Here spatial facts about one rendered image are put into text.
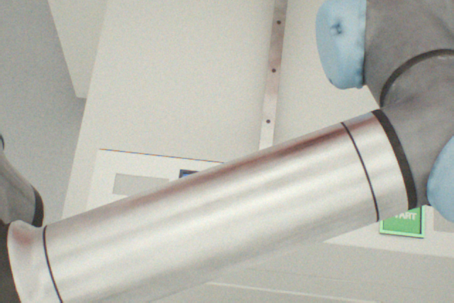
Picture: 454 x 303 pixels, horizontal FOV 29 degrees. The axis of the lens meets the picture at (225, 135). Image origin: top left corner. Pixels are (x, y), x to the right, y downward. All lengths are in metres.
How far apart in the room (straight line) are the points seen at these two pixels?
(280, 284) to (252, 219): 0.72
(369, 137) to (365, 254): 0.55
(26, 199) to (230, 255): 0.22
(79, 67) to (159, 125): 0.78
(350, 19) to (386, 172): 0.14
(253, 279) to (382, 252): 0.24
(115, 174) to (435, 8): 0.57
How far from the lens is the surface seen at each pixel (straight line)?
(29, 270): 0.60
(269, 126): 1.29
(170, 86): 1.36
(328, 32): 0.69
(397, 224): 1.13
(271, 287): 1.31
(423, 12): 0.69
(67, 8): 1.87
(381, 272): 1.20
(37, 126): 2.29
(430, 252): 1.13
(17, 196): 0.74
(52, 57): 2.38
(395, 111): 0.61
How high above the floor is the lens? 2.00
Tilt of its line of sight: 64 degrees down
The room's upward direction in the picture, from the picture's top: 1 degrees clockwise
